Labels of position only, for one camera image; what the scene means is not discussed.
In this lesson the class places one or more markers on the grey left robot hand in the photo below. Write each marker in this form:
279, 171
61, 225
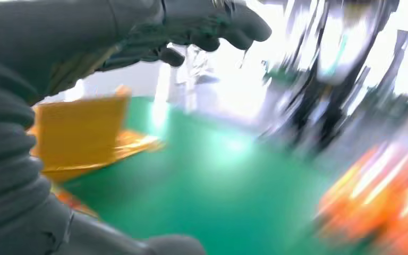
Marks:
84, 31

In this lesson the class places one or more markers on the yellow plastic box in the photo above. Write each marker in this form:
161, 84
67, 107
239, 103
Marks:
81, 133

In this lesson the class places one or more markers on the green table mat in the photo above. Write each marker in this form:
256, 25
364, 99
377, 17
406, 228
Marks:
207, 197

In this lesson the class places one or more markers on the black robot legs stand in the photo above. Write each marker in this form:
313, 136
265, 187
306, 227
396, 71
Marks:
327, 112

